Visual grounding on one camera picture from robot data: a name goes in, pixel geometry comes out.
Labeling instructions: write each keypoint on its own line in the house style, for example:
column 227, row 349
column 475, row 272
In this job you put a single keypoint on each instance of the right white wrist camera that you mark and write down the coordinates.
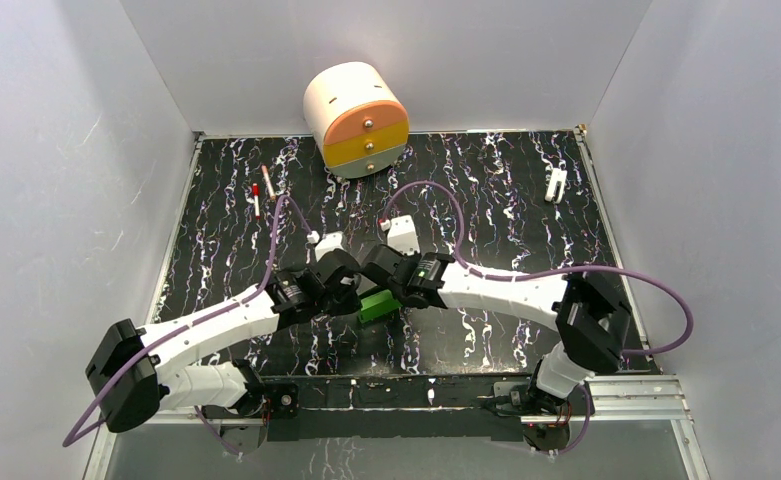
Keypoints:
column 401, row 234

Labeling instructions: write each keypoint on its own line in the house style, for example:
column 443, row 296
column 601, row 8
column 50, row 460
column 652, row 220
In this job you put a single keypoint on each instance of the small white plastic clip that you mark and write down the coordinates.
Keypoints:
column 556, row 186

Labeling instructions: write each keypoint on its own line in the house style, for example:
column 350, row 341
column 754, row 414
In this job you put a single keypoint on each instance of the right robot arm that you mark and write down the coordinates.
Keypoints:
column 590, row 316

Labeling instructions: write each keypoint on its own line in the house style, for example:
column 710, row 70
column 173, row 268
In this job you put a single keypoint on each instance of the green paper box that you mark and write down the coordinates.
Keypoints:
column 376, row 305

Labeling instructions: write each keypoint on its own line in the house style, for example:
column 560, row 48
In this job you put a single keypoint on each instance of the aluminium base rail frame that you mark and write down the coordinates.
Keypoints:
column 416, row 427

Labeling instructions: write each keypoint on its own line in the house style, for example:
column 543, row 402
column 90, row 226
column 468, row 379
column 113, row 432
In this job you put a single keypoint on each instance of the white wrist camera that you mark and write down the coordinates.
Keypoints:
column 320, row 245
column 401, row 234

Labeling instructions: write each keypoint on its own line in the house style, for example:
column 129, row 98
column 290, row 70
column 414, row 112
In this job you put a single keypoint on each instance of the pink marker pen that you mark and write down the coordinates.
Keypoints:
column 272, row 194

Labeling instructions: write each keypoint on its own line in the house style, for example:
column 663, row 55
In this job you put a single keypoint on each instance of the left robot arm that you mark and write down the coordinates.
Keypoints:
column 138, row 372

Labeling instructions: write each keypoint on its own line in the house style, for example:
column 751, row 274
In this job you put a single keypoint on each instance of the round three-drawer storage cabinet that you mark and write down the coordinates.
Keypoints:
column 357, row 122

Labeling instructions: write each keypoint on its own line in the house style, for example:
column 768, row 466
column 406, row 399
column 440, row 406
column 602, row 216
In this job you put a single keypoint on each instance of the red capped marker pen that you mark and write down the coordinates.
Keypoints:
column 256, row 201

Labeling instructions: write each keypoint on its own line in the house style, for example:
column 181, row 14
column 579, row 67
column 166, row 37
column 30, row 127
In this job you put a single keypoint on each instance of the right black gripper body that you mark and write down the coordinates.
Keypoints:
column 399, row 292

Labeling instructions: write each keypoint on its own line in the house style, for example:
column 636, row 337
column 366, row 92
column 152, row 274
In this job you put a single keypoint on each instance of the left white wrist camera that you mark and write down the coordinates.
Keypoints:
column 320, row 245

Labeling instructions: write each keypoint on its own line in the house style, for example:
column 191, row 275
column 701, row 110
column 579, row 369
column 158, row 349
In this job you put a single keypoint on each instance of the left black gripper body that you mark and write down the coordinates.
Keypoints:
column 347, row 299

